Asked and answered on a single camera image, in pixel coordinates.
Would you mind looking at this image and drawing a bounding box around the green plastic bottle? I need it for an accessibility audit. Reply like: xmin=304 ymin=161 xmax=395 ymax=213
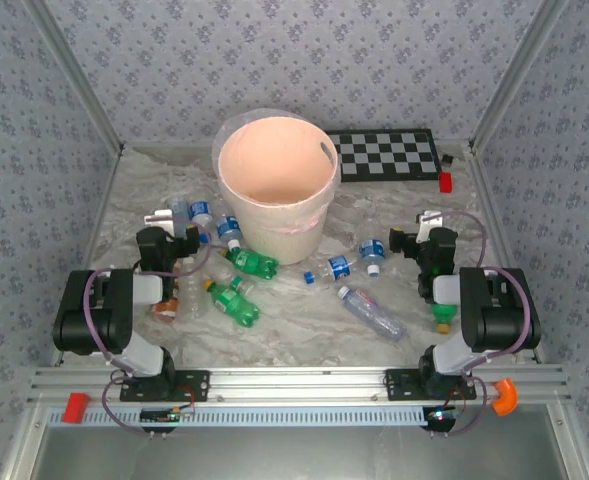
xmin=221 ymin=248 xmax=280 ymax=280
xmin=202 ymin=278 xmax=262 ymax=329
xmin=431 ymin=302 xmax=459 ymax=335

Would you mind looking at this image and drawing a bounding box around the clear bottle blue label white cap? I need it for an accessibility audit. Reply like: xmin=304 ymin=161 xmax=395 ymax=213
xmin=216 ymin=214 xmax=243 ymax=252
xmin=358 ymin=238 xmax=388 ymax=278

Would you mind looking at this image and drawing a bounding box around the right circuit board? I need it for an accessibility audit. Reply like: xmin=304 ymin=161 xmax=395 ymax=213
xmin=422 ymin=405 xmax=459 ymax=434

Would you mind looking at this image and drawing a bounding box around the large clear plastic bottle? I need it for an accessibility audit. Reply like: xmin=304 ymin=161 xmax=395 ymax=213
xmin=176 ymin=257 xmax=210 ymax=321

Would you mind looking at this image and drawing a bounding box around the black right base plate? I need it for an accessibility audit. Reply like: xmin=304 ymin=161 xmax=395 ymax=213
xmin=384 ymin=368 xmax=477 ymax=401

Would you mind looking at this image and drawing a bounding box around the clear crushed plastic bottle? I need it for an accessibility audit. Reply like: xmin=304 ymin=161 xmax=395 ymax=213
xmin=268 ymin=274 xmax=308 ymax=299

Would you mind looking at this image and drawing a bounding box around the black and grey checkerboard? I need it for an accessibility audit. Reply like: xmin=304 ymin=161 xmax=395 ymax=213
xmin=322 ymin=128 xmax=443 ymax=184

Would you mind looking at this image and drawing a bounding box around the aluminium left side rail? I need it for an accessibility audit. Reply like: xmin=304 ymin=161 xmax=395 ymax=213
xmin=53 ymin=143 xmax=126 ymax=364

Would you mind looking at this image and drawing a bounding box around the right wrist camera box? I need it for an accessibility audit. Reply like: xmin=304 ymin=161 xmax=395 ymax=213
xmin=417 ymin=210 xmax=448 ymax=244

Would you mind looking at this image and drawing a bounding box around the aluminium right side rail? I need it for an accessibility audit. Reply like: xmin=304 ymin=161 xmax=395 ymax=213
xmin=466 ymin=144 xmax=548 ymax=365

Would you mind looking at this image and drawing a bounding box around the clear bottle green label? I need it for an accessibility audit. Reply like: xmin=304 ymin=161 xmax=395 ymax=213
xmin=229 ymin=275 xmax=256 ymax=299

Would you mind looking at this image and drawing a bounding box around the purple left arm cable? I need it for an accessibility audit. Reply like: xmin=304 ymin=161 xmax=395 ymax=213
xmin=83 ymin=218 xmax=214 ymax=437

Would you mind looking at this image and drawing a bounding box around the left circuit board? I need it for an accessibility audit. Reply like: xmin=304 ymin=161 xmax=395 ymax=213
xmin=139 ymin=407 xmax=195 ymax=434

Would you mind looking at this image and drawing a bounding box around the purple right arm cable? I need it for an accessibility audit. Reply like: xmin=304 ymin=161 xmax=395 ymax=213
xmin=423 ymin=209 xmax=533 ymax=437

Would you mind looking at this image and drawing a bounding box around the small clear plastic bottle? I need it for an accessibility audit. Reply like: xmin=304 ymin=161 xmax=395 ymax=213
xmin=166 ymin=197 xmax=191 ymax=221

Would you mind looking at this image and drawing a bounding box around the circuit board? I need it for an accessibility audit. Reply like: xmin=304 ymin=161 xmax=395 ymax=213
xmin=139 ymin=407 xmax=195 ymax=434
xmin=422 ymin=405 xmax=459 ymax=434

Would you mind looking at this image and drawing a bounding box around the red plastic end block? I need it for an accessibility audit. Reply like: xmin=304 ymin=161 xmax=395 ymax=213
xmin=62 ymin=392 xmax=91 ymax=424

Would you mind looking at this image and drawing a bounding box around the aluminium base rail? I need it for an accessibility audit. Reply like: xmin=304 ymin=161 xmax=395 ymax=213
xmin=27 ymin=366 xmax=573 ymax=404

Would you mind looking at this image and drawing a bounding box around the aluminium left frame post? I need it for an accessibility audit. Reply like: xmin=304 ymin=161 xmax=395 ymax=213
xmin=23 ymin=0 xmax=125 ymax=154

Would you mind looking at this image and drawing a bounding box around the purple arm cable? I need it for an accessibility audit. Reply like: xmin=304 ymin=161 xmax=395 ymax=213
xmin=423 ymin=209 xmax=533 ymax=437
xmin=83 ymin=218 xmax=214 ymax=437

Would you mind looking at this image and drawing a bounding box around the cream plastic bin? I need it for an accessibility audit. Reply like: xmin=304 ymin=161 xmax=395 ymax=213
xmin=217 ymin=113 xmax=343 ymax=266

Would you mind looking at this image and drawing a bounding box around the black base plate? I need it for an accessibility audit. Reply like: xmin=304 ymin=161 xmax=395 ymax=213
xmin=119 ymin=369 xmax=211 ymax=403
xmin=384 ymin=368 xmax=477 ymax=401

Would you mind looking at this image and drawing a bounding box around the orange plastic elbow piece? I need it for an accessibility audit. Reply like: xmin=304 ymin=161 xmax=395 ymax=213
xmin=491 ymin=378 xmax=519 ymax=416

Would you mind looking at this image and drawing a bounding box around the aluminium frame post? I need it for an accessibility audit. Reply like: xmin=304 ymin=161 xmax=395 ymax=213
xmin=23 ymin=0 xmax=125 ymax=154
xmin=468 ymin=0 xmax=573 ymax=154

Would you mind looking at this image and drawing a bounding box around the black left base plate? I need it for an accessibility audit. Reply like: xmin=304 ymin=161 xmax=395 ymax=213
xmin=119 ymin=369 xmax=211 ymax=403

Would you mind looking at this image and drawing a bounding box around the aluminium right frame post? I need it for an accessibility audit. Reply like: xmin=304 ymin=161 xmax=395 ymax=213
xmin=468 ymin=0 xmax=573 ymax=154

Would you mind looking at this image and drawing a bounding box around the orange label plastic bottle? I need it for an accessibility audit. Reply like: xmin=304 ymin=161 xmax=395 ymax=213
xmin=148 ymin=297 xmax=180 ymax=324

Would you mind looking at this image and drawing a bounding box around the slotted white cable duct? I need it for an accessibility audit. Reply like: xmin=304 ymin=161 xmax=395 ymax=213
xmin=48 ymin=405 xmax=430 ymax=428

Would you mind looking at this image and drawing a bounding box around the clear bottle pink label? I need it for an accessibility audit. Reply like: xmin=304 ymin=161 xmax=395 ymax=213
xmin=337 ymin=284 xmax=408 ymax=344

